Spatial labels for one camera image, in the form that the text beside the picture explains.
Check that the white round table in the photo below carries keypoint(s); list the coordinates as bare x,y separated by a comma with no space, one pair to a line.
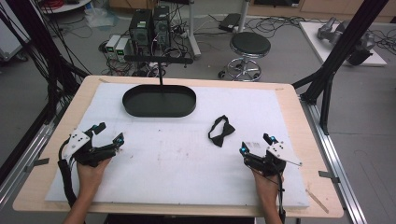
63,4

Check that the person's left hand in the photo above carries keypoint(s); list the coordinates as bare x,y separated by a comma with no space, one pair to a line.
91,175

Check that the black oval tray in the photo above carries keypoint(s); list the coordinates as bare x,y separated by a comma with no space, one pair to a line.
159,102

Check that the black frame strut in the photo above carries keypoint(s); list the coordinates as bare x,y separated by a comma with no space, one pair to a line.
342,53
40,53

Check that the white floor board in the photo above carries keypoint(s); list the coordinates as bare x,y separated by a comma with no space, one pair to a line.
320,43

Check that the grey robot part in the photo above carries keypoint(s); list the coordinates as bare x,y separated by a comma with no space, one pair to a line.
339,34

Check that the black computer tower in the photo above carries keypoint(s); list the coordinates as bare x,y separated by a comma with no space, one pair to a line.
162,26
140,29

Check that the person's right hand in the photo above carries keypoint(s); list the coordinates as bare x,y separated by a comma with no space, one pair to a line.
267,185

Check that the grey equipment case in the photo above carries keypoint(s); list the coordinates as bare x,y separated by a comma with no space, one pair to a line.
9,42

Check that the grey power supply unit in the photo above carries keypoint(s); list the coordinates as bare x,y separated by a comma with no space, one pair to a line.
121,48
112,44

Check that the black flat box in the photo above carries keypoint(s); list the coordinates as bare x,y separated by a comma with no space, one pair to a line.
229,21

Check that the white table leg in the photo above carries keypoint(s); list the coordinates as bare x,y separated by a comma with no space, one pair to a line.
193,31
243,15

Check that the black round stool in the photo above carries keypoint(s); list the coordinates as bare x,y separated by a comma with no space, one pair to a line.
250,46

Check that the black bow tie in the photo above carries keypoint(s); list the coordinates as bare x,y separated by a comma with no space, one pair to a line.
221,130

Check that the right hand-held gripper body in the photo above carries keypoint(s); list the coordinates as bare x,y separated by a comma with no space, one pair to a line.
274,160

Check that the aluminium rail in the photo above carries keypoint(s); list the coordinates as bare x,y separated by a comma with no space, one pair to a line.
25,155
336,149

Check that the white foam mat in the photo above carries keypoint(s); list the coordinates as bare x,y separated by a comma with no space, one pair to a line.
174,161

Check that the clear plastic bag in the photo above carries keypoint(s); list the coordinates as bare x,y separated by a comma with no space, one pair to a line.
99,17

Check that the black T-shaped stand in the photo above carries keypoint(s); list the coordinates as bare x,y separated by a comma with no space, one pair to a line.
158,59

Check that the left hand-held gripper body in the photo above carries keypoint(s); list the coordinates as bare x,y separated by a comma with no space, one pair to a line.
88,154

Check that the wooden stick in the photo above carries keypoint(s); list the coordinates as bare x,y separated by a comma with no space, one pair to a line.
317,201

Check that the grey metal clamp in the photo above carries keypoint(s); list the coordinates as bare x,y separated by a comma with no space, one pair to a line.
37,164
328,176

